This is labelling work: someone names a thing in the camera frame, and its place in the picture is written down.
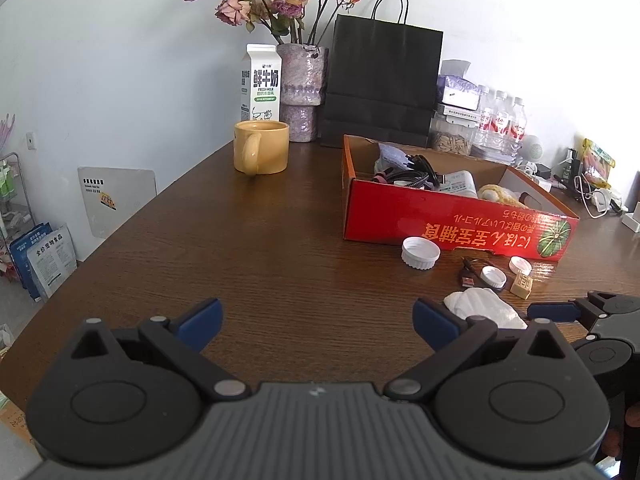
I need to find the flat white box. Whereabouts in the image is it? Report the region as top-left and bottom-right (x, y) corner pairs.
(436, 104), (482, 122)

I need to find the white milk carton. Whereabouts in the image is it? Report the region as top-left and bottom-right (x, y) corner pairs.
(239, 43), (283, 123)

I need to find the purple drawstring pouch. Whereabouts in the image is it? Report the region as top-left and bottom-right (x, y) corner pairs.
(376, 142), (408, 173)

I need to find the large white ribbed lid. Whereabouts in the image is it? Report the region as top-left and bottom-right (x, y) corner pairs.
(401, 236), (441, 271)

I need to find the wire rack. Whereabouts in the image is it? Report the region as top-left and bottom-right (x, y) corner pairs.
(0, 152), (36, 261)

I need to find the purple tissue pack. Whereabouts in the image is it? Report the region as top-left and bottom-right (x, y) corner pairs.
(437, 59), (488, 111)

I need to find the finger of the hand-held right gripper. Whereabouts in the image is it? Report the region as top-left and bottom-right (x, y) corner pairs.
(527, 291), (640, 333)

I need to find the blue pet food bag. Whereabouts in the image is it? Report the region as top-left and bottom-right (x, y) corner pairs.
(10, 223), (78, 301)

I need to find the yellow plush toy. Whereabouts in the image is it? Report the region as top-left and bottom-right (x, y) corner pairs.
(477, 183), (526, 207)

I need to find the yellow snack packet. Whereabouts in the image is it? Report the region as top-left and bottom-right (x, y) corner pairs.
(580, 138), (617, 188)

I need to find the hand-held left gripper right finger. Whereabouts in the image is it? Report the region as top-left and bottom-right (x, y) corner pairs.
(384, 298), (576, 403)

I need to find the black braided cable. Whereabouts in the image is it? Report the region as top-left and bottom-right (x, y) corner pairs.
(385, 154), (446, 191)

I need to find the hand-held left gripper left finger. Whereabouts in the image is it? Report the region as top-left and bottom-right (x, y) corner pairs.
(70, 298), (252, 404)

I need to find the white cable bundle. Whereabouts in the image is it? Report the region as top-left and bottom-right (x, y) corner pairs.
(575, 175), (621, 219)

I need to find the black paper bag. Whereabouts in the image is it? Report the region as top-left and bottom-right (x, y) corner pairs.
(320, 0), (444, 150)

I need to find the beige block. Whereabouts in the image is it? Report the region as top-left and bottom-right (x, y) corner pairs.
(510, 273), (534, 301)

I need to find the grey tin box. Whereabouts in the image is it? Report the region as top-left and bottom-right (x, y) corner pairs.
(472, 142), (521, 166)

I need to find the red cardboard box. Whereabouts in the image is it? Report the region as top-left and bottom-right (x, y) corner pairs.
(342, 134), (580, 261)

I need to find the white tissue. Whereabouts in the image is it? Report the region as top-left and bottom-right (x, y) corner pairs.
(443, 290), (528, 331)

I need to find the yellow mug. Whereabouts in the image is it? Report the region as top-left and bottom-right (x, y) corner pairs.
(233, 120), (290, 176)

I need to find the white sign board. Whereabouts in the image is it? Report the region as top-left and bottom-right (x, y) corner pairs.
(77, 167), (157, 239)

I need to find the clear seed jar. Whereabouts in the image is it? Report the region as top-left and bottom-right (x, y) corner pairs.
(430, 112), (478, 156)

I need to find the purple textured vase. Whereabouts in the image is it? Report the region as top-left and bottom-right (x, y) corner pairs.
(276, 43), (330, 143)

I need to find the white round speaker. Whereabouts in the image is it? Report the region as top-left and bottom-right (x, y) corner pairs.
(520, 135), (546, 167)

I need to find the black usb cable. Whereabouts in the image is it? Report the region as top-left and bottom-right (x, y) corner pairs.
(460, 257), (496, 291)

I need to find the white plastic container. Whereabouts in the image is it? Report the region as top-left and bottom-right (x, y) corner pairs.
(440, 170), (478, 198)

